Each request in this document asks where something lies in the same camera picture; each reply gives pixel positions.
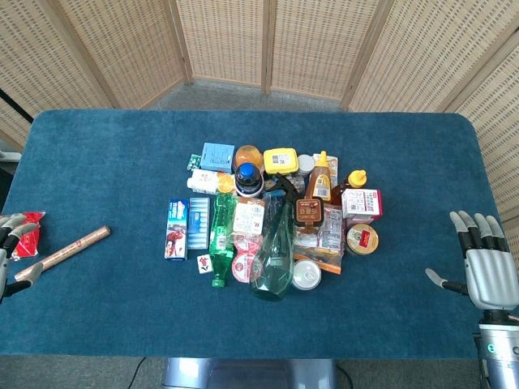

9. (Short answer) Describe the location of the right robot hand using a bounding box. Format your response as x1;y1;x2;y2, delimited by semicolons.
425;210;519;311

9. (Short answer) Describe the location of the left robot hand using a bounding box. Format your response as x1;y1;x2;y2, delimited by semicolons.
0;213;45;305

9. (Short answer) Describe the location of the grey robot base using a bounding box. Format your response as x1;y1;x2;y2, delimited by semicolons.
161;357;338;389

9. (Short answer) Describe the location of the white and red carton box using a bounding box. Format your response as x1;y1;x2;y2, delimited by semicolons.
341;188;384;220

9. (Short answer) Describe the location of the red and blue paper box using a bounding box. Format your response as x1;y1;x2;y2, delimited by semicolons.
164;198;190;261

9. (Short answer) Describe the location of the light blue square box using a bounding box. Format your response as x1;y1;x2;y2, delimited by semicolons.
199;142;236;173

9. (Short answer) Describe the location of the yellow lidded container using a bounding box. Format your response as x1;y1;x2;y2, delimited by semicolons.
263;147;300;176

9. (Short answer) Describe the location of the red plastic snack bag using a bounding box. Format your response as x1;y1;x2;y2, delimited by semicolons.
11;210;46;261

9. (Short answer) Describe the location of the copper coloured long tube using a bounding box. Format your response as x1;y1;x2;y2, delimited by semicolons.
14;226;112;282

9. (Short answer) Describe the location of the round tin with red label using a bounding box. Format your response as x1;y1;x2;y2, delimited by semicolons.
345;224;380;256

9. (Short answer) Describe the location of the blue table cloth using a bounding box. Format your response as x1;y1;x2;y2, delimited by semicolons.
0;109;505;360

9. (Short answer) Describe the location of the amber bottle with yellow cap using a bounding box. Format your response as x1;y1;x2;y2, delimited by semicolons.
328;169;368;205

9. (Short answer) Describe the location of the clear plastic snack packet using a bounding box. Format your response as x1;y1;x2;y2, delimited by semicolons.
293;203;348;260

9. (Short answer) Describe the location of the orange flat packet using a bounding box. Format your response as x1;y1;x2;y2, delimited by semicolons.
292;253;344;276

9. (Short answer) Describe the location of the brown square cup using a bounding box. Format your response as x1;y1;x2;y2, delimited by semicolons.
294;197;325;226

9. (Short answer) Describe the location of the honey squeeze bottle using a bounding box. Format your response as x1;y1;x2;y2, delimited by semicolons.
304;150;334;203

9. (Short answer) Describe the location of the light blue blister pack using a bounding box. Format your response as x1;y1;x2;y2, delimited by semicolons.
187;196;211;250

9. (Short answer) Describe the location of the grey lidded jar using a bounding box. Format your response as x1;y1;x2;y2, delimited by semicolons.
294;154;316;179

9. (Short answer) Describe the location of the clear green spray bottle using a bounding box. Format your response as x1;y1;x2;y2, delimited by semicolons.
249;173;299;302

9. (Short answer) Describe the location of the green plastic bottle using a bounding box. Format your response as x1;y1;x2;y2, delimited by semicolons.
208;191;239;289

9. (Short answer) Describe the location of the red white round cup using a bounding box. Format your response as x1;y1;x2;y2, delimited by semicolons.
231;233;264;284

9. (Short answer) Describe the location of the white labelled food packet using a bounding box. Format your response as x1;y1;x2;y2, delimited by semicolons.
232;196;267;237

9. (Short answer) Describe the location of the dark bottle with blue cap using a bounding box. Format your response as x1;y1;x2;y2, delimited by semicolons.
234;162;265;199

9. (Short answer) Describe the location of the orange translucent round container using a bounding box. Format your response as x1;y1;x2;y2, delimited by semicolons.
233;144;265;173

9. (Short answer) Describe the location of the woven bamboo folding screen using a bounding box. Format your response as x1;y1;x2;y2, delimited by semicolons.
0;0;519;222

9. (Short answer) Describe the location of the black cable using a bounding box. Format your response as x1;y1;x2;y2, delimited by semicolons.
130;357;146;389

